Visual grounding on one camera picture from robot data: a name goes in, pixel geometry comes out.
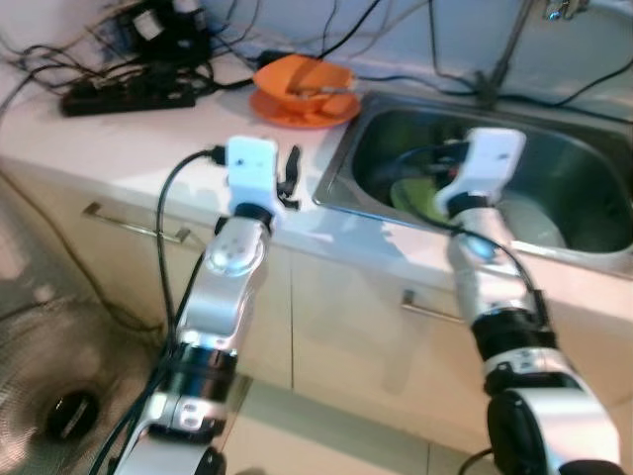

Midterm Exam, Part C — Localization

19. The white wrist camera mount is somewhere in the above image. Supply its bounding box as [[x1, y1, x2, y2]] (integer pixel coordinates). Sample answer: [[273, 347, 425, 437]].
[[435, 127, 527, 214], [226, 137, 283, 214]]

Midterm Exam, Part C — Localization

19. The orange plastic bowl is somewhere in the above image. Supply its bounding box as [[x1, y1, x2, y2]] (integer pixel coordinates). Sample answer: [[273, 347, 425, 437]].
[[252, 54, 357, 110]]

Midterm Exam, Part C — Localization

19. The black power strip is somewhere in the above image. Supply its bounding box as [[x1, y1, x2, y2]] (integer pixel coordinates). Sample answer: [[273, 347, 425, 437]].
[[61, 74, 197, 118]]

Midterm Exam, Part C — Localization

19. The orange plastic plate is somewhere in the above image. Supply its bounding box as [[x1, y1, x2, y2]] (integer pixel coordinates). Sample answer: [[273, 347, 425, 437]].
[[247, 87, 362, 130]]

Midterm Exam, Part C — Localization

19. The black power adapter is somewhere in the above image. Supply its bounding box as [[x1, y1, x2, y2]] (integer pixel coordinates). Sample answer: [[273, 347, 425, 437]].
[[257, 47, 298, 62]]

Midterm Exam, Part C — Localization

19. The metal drawer handle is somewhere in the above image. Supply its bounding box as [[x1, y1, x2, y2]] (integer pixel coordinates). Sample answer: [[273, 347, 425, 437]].
[[82, 203, 191, 245], [401, 289, 466, 326]]

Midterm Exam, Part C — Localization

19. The metal fork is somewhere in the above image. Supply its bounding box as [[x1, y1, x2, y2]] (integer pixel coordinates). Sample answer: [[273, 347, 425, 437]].
[[297, 84, 357, 98]]

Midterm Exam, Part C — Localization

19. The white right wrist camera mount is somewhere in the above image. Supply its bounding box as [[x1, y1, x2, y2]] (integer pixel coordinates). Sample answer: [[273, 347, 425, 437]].
[[435, 127, 527, 214]]

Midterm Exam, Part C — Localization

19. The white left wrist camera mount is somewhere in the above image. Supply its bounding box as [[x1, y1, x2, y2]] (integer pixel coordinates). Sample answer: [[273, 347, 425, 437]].
[[226, 137, 283, 214]]

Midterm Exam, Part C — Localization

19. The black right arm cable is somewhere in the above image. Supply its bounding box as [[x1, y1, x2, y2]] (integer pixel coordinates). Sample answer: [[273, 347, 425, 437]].
[[396, 146, 550, 333]]

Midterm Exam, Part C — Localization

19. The stainless steel sink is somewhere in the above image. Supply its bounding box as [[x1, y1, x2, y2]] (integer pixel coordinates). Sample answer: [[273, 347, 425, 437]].
[[315, 91, 633, 273]]

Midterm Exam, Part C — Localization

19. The white plate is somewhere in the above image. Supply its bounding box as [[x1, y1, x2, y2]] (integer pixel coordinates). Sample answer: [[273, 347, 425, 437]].
[[495, 193, 567, 248]]

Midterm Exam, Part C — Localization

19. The black charger device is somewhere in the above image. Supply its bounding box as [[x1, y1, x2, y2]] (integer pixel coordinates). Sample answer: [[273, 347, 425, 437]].
[[114, 0, 214, 65]]

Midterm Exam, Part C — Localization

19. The metal faucet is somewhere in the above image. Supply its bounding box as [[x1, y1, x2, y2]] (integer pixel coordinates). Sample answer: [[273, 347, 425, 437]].
[[475, 0, 585, 110]]

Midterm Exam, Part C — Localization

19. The metal floor fan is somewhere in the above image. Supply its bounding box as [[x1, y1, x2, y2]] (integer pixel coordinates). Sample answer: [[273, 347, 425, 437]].
[[0, 297, 174, 475]]

